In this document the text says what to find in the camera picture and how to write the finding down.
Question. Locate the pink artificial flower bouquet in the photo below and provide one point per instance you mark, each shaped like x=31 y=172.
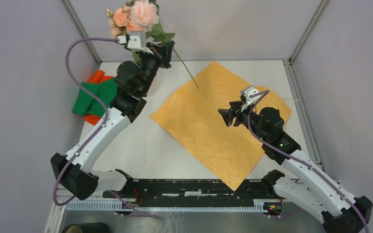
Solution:
x=147 y=13

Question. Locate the cream printed ribbon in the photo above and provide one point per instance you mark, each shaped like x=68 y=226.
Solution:
x=290 y=100

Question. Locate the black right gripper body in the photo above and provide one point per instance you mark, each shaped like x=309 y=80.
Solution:
x=255 y=129

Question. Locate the orange wrapping paper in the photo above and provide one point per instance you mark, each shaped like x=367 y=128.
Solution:
x=189 y=138

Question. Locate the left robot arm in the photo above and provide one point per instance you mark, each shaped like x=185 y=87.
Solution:
x=74 y=170

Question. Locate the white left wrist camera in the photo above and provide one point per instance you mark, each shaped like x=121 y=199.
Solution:
x=135 y=41

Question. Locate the orange cloth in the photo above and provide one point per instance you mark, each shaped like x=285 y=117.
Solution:
x=98 y=77

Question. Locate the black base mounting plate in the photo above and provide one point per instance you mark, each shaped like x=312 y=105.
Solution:
x=195 y=193

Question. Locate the single artificial flower stem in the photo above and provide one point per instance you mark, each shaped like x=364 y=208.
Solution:
x=118 y=20

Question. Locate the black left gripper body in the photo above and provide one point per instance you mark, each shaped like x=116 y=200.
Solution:
x=150 y=65

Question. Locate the aluminium frame rail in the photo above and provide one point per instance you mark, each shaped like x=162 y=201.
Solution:
x=322 y=188

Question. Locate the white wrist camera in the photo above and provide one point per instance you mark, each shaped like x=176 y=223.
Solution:
x=249 y=97
x=135 y=41

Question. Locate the white ribbed vase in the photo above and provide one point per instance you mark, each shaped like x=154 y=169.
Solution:
x=153 y=88

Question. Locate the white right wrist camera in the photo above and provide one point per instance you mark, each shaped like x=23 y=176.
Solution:
x=249 y=97

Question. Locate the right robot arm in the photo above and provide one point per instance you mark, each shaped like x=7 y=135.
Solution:
x=338 y=210

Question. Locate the green cloth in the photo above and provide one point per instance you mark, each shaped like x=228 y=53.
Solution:
x=86 y=104

